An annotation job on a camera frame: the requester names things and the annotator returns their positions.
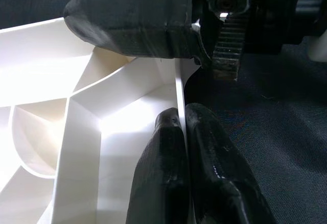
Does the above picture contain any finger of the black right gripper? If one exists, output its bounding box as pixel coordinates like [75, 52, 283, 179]
[62, 0, 213, 68]

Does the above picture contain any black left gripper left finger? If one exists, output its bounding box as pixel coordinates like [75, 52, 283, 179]
[125, 107, 192, 224]

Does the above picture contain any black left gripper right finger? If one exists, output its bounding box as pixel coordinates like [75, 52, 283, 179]
[184, 103, 277, 224]

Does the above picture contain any white plastic children table top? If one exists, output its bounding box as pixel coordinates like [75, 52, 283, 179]
[0, 17, 203, 224]

